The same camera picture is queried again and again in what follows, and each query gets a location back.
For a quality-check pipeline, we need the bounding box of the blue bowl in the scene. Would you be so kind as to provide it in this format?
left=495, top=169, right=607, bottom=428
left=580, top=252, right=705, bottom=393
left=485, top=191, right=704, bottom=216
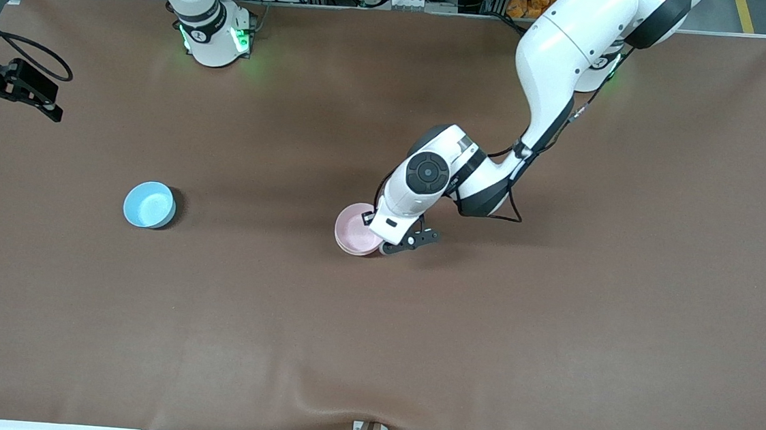
left=122, top=179, right=179, bottom=232

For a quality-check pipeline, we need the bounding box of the pile of orange objects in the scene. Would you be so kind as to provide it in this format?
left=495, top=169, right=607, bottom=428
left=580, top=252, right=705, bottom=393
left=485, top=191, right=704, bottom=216
left=506, top=0, right=568, bottom=23

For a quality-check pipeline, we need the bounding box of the table cover cloth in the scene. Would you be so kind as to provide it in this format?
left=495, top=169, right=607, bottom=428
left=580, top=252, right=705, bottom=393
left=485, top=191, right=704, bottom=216
left=0, top=0, right=766, bottom=430

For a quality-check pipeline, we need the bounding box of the pink bowl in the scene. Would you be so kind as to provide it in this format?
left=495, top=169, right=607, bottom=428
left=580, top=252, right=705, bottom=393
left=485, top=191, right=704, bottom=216
left=332, top=200, right=388, bottom=259

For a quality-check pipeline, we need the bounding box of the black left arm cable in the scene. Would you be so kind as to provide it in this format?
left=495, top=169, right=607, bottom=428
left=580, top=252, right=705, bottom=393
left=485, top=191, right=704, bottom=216
left=492, top=37, right=636, bottom=232

